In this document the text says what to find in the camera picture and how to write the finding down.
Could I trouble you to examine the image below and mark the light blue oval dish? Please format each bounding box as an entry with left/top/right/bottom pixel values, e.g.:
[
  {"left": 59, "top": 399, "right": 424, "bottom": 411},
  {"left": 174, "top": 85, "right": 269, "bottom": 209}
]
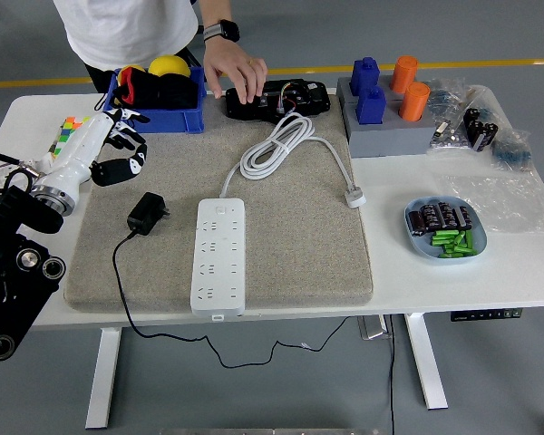
[{"left": 403, "top": 195, "right": 489, "bottom": 265}]

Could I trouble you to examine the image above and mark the empty clear plastic bag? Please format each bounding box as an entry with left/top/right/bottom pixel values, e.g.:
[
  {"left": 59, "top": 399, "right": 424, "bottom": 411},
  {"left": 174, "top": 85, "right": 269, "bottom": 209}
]
[{"left": 438, "top": 170, "right": 544, "bottom": 235}]

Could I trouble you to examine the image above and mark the clear bag of black capacitors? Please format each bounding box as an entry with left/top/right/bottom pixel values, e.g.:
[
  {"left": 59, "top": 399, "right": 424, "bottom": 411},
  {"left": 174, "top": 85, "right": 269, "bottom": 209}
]
[{"left": 461, "top": 85, "right": 504, "bottom": 153}]

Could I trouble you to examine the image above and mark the black drawstring pouch red lining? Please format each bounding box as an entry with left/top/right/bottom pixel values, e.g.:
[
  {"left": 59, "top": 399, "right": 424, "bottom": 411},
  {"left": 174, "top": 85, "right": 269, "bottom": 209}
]
[{"left": 93, "top": 66, "right": 200, "bottom": 112}]

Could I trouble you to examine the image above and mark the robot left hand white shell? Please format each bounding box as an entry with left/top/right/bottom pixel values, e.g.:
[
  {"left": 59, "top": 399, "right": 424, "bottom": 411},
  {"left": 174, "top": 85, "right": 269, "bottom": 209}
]
[{"left": 34, "top": 107, "right": 151, "bottom": 203}]

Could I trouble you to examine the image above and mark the large yellow ball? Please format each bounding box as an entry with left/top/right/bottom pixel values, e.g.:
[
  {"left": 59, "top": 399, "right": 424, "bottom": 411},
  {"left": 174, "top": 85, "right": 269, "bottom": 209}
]
[{"left": 148, "top": 54, "right": 192, "bottom": 78}]

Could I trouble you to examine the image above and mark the grey-brown fabric mat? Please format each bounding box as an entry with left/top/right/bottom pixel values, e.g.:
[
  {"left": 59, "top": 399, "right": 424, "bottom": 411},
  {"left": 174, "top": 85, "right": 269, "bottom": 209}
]
[{"left": 63, "top": 90, "right": 375, "bottom": 314}]

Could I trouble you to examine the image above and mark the grey holder block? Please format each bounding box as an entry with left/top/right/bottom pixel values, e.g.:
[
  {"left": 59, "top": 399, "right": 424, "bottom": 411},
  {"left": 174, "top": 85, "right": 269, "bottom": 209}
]
[
  {"left": 336, "top": 75, "right": 436, "bottom": 110},
  {"left": 347, "top": 97, "right": 439, "bottom": 159}
]

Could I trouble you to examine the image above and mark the person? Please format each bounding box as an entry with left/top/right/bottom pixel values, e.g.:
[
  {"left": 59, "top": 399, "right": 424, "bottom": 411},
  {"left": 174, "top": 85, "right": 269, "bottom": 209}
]
[{"left": 53, "top": 0, "right": 199, "bottom": 94}]

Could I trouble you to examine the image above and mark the person's left hand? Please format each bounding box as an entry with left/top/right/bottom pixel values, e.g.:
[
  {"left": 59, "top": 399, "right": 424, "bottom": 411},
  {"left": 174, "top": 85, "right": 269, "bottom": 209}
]
[{"left": 202, "top": 38, "right": 268, "bottom": 105}]

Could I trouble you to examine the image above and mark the white table leg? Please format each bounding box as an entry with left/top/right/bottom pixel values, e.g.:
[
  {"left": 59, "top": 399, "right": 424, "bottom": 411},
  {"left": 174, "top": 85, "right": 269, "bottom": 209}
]
[
  {"left": 84, "top": 328, "right": 122, "bottom": 430},
  {"left": 403, "top": 312, "right": 450, "bottom": 411}
]

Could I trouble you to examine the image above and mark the black power adapter with cord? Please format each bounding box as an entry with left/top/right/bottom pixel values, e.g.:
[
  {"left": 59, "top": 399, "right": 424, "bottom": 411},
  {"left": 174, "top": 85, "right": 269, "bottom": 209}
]
[{"left": 112, "top": 191, "right": 345, "bottom": 369}]

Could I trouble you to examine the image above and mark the black table control panel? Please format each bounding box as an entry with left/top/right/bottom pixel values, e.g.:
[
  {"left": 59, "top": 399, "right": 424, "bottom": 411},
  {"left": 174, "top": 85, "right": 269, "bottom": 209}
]
[{"left": 450, "top": 308, "right": 525, "bottom": 323}]

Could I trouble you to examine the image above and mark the black electronic device open wiring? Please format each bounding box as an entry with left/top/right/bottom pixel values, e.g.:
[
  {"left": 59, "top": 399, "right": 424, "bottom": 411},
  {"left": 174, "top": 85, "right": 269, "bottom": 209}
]
[{"left": 225, "top": 78, "right": 332, "bottom": 123}]

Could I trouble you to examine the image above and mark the clear bag of blue parts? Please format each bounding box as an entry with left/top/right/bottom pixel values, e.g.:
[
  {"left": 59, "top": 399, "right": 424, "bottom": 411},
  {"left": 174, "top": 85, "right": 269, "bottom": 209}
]
[
  {"left": 490, "top": 129, "right": 535, "bottom": 172},
  {"left": 428, "top": 76, "right": 467, "bottom": 120}
]

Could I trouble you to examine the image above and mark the black wristwatch grey strap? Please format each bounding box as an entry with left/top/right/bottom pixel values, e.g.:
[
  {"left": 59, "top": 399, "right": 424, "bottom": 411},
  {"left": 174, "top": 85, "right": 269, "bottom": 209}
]
[{"left": 202, "top": 18, "right": 241, "bottom": 44}]

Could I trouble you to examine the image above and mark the blue plastic block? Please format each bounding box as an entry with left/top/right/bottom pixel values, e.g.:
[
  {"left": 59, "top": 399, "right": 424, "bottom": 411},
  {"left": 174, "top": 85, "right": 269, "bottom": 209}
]
[
  {"left": 349, "top": 56, "right": 381, "bottom": 97},
  {"left": 355, "top": 85, "right": 387, "bottom": 126}
]

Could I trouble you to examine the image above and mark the small yellow ball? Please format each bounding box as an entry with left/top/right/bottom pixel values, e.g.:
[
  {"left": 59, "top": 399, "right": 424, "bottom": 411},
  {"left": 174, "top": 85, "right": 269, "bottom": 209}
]
[{"left": 117, "top": 64, "right": 147, "bottom": 81}]

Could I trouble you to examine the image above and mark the blue plastic bin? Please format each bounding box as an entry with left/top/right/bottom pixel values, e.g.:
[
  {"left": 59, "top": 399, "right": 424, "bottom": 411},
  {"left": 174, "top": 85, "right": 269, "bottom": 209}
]
[{"left": 102, "top": 66, "right": 209, "bottom": 136}]

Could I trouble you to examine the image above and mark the clear bag of silver screws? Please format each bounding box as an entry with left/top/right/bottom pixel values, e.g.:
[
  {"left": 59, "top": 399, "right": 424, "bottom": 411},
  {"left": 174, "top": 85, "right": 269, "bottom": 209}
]
[{"left": 428, "top": 118, "right": 475, "bottom": 153}]

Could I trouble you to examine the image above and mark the silver metal box under table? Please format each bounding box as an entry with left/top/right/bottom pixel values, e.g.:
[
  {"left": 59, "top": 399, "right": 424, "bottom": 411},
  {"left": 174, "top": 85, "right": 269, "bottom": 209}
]
[{"left": 356, "top": 315, "right": 393, "bottom": 341}]

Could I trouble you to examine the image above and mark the orange plastic cylinder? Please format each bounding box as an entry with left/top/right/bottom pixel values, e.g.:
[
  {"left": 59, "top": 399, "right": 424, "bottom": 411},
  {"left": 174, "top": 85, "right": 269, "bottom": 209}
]
[
  {"left": 389, "top": 55, "right": 419, "bottom": 94},
  {"left": 398, "top": 82, "right": 432, "bottom": 122}
]

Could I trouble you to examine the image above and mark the white power strip with cable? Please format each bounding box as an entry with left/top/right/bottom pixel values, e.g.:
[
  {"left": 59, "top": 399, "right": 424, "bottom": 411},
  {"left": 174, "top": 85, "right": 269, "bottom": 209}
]
[{"left": 189, "top": 112, "right": 368, "bottom": 323}]

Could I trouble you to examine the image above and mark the multicoloured puzzle cube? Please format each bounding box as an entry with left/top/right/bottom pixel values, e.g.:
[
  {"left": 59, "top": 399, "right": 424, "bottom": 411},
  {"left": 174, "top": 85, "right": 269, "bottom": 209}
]
[{"left": 49, "top": 116, "right": 94, "bottom": 160}]

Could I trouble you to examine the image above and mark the thin black hanging cable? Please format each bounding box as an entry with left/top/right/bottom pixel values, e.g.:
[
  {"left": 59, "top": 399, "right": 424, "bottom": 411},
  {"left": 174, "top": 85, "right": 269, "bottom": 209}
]
[{"left": 386, "top": 314, "right": 398, "bottom": 435}]

